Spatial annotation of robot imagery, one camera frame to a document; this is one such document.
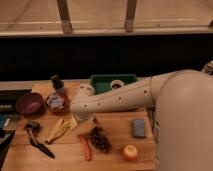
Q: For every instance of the orange apple fruit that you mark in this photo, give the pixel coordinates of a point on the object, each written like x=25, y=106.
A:
x=130, y=152

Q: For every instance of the white cup in tray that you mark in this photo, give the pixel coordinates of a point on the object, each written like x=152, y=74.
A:
x=116, y=84

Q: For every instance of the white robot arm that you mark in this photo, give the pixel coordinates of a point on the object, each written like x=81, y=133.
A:
x=183, y=102

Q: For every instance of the yellow sponge-like gripper tip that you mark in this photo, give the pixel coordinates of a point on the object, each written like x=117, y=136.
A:
x=73, y=122

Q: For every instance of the dark grape bunch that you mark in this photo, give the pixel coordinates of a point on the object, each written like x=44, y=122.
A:
x=99, y=140

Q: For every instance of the orange carrot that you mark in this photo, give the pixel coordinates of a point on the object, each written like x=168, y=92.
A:
x=86, y=148

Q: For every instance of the yellow banana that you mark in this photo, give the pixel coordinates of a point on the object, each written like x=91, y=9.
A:
x=59, y=129

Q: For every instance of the green plastic tray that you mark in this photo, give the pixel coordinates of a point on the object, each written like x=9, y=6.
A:
x=101, y=83

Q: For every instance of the black handled fork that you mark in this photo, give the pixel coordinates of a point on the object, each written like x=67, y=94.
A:
x=32, y=129

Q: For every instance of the purple bowl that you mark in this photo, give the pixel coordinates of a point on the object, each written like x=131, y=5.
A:
x=29, y=103

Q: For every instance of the blue sponge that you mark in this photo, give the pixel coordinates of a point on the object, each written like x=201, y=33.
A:
x=138, y=128

